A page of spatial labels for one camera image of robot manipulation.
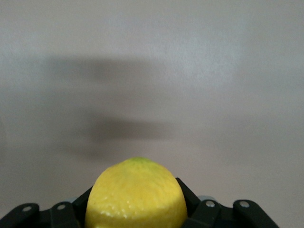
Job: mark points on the yellow lemon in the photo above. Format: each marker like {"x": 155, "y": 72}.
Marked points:
{"x": 135, "y": 197}

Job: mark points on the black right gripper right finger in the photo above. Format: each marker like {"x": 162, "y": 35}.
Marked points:
{"x": 213, "y": 211}

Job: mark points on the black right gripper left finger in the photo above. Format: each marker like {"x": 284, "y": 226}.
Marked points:
{"x": 47, "y": 213}

